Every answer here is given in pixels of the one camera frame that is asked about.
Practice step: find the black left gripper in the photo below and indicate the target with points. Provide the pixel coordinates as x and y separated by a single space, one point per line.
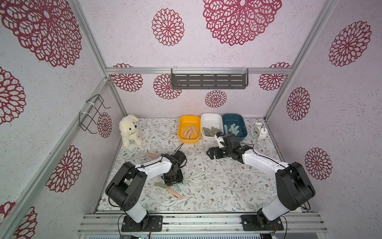
179 180

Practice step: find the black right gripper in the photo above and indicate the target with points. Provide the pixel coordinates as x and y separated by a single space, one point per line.
217 152

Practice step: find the dark teal storage box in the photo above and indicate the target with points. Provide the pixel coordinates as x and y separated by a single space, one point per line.
231 118

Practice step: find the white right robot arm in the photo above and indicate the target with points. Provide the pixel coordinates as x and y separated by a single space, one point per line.
294 187

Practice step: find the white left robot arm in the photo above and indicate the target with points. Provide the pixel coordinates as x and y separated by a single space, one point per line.
128 183

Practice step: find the white storage box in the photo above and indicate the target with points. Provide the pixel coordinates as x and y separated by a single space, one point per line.
208 120

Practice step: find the yellow storage box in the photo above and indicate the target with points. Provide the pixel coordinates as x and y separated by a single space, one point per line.
185 122

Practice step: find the white alarm clock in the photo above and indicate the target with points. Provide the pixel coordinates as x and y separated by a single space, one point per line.
258 131

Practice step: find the white plush dog toy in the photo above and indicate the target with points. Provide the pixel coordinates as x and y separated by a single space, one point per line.
129 131

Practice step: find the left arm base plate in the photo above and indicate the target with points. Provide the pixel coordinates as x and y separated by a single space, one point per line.
151 223

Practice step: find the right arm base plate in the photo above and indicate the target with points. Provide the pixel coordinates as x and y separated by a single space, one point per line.
260 223

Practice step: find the grey wall shelf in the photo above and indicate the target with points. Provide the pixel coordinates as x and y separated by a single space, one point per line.
210 81

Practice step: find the black wire wall rack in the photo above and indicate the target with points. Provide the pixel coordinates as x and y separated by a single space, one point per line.
87 117

